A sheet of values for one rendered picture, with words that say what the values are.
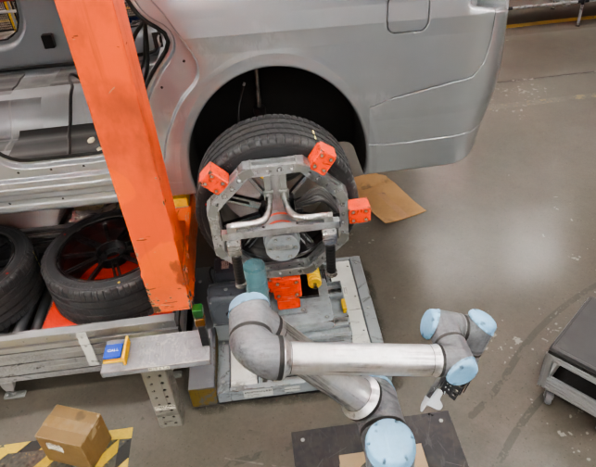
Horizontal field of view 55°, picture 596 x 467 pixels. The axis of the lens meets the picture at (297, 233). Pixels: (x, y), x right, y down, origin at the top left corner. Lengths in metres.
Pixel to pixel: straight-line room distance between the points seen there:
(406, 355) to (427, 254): 1.88
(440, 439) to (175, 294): 1.15
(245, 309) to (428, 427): 0.99
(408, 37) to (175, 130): 1.04
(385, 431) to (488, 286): 1.59
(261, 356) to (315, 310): 1.30
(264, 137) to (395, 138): 0.72
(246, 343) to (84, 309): 1.40
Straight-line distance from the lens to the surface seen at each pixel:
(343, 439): 2.24
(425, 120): 2.65
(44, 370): 2.94
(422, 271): 3.31
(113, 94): 1.93
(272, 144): 2.14
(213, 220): 2.22
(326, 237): 2.02
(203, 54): 2.40
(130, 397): 2.90
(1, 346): 2.87
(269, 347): 1.48
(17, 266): 3.02
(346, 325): 2.77
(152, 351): 2.42
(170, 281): 2.34
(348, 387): 1.82
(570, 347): 2.59
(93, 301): 2.73
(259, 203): 2.30
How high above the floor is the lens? 2.19
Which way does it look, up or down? 38 degrees down
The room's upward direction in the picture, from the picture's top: 5 degrees counter-clockwise
